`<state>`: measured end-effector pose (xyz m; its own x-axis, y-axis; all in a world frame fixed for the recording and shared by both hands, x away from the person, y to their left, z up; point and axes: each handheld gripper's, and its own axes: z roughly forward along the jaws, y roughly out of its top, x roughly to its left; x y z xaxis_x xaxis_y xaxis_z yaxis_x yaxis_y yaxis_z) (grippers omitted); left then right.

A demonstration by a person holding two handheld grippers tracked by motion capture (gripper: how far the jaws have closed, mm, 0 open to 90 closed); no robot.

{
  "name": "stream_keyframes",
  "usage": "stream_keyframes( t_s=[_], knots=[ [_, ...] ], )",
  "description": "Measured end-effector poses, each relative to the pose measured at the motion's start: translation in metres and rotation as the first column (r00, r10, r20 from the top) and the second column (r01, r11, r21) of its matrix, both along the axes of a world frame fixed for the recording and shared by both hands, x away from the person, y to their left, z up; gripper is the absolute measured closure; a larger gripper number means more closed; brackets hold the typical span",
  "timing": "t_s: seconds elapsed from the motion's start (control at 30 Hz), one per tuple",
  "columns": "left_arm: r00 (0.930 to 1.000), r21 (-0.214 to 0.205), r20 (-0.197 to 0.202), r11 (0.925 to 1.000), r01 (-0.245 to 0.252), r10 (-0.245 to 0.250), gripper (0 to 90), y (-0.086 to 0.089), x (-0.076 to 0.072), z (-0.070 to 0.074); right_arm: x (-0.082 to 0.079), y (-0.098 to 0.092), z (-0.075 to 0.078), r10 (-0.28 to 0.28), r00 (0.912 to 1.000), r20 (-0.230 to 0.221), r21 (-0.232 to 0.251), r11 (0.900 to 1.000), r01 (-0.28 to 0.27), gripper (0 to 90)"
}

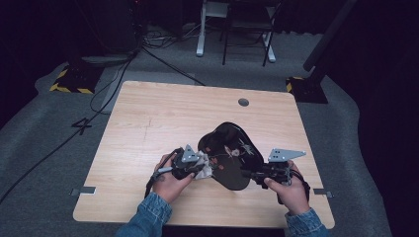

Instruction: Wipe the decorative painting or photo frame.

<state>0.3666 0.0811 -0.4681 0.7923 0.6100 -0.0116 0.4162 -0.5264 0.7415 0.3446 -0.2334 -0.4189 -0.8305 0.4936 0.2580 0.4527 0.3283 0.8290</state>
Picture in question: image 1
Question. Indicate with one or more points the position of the white desk frame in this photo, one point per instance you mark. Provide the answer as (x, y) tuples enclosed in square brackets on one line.
[(201, 33)]

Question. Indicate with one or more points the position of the slanted black pole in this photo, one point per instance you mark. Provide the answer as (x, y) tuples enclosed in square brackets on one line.
[(329, 33)]

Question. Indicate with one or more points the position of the person's left hand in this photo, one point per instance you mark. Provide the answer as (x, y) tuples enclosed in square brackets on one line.
[(168, 187)]

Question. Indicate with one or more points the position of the person's right hand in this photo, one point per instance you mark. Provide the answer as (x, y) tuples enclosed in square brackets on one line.
[(294, 197)]

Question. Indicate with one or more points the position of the grey tape strip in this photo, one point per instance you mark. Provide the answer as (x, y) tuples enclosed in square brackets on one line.
[(82, 191), (322, 192)]

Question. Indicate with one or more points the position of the white cloth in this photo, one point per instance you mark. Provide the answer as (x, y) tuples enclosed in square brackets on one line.
[(206, 164)]

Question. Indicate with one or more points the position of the black folding chair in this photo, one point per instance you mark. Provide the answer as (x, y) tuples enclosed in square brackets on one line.
[(227, 39)]

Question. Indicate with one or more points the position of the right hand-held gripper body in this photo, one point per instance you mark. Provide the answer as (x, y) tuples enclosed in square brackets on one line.
[(283, 154)]

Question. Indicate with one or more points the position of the black yellow striped stand base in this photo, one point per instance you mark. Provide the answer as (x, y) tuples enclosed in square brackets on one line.
[(75, 80), (308, 90)]

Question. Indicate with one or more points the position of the black floral lacquer tray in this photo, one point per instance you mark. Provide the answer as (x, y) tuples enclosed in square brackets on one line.
[(230, 164)]

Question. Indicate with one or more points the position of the dark equipment cabinet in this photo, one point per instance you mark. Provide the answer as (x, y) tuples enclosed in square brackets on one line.
[(112, 29)]

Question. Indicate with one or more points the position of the grey round table grommet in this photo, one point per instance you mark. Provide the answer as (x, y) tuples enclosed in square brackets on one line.
[(243, 102)]

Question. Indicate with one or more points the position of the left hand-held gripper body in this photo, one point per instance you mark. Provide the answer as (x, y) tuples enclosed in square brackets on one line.
[(189, 156)]

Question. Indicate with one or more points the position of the grey round stand base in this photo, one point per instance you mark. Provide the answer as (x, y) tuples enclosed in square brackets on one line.
[(105, 60)]

